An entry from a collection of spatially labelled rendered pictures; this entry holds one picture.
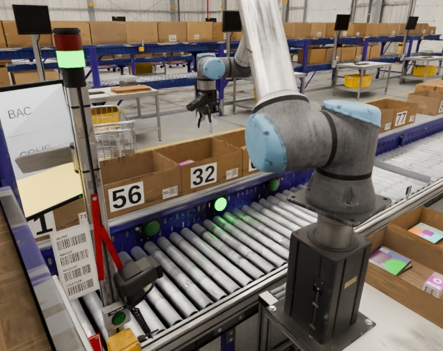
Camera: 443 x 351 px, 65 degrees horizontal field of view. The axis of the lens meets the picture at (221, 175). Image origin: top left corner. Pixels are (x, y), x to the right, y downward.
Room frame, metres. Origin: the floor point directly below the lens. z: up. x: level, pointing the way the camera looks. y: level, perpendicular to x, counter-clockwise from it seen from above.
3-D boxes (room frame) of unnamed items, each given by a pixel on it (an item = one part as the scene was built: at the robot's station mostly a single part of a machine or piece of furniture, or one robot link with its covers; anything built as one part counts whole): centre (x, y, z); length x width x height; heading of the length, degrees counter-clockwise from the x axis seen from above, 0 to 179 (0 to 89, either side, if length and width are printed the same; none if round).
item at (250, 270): (1.31, -0.01, 0.72); 0.52 x 0.05 x 0.05; 37
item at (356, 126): (0.89, -0.33, 1.40); 0.17 x 0.15 x 0.18; 105
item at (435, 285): (1.02, -0.80, 0.78); 0.10 x 0.06 x 0.05; 130
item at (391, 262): (1.15, -0.66, 0.78); 0.19 x 0.14 x 0.02; 131
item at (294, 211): (1.63, -0.43, 0.72); 0.52 x 0.05 x 0.05; 37
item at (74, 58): (0.74, 0.30, 1.62); 0.05 x 0.05 x 0.06
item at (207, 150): (1.78, 0.13, 0.96); 0.39 x 0.29 x 0.17; 127
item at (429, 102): (3.44, -2.07, 0.96); 0.39 x 0.29 x 0.17; 127
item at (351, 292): (0.89, -0.33, 0.91); 0.26 x 0.26 x 0.33; 34
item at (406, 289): (1.08, -0.73, 0.80); 0.38 x 0.28 x 0.10; 37
